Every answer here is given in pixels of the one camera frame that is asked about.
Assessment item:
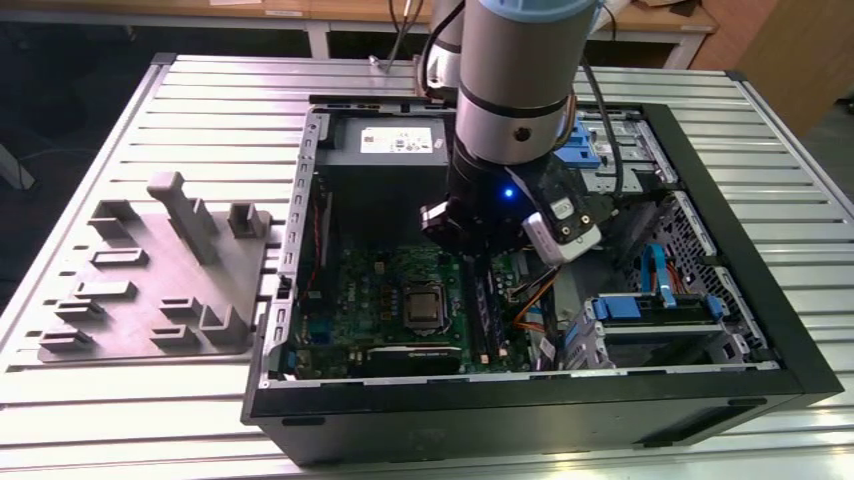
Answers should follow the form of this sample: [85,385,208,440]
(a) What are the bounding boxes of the hard disk in blue carrier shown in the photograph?
[592,294,725,331]

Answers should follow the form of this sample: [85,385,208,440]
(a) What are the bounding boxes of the green motherboard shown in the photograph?
[296,244,535,376]

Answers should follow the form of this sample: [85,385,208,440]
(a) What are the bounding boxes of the black camera cable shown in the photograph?
[576,54,632,201]

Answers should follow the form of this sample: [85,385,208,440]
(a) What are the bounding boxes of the brown wooden cabinet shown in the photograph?
[689,0,854,136]

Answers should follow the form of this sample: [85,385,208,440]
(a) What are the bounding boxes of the grey parts rack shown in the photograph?
[36,169,281,364]

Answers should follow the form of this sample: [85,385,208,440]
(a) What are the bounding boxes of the CPU socket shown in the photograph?
[397,282,456,337]

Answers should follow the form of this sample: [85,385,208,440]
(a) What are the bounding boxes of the orange wires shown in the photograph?
[511,284,559,332]

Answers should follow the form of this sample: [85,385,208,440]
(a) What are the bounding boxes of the black graphics card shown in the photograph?
[362,344,465,377]

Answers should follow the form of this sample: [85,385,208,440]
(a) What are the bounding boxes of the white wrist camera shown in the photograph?
[521,197,603,265]

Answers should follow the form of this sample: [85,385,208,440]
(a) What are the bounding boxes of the black cable bundle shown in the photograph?
[507,190,672,301]

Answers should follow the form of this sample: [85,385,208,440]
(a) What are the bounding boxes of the black PC case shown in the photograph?
[238,92,845,469]

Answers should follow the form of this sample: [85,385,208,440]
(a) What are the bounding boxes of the black cable with silver plug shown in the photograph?
[365,0,435,71]

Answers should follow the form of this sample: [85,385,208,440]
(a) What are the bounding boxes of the grey power supply unit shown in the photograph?
[318,117,456,247]

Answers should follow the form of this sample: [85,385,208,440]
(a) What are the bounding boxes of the silver metal drive cage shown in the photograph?
[572,113,672,226]

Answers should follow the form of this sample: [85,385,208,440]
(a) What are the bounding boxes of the blue drive carrier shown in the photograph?
[556,119,605,171]

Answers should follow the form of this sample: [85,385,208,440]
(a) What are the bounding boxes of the wooden desk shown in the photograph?
[0,0,721,71]

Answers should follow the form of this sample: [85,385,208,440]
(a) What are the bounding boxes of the RAM stick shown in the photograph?
[464,252,492,355]
[485,259,508,360]

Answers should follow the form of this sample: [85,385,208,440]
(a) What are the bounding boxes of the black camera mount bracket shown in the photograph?
[505,159,581,216]

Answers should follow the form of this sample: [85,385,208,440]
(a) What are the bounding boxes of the silver metal disk bay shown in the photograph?
[579,294,761,369]

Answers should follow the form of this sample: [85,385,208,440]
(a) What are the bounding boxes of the silver CPU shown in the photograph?
[406,294,445,324]

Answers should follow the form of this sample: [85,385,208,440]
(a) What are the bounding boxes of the blue SATA cable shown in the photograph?
[639,243,679,307]

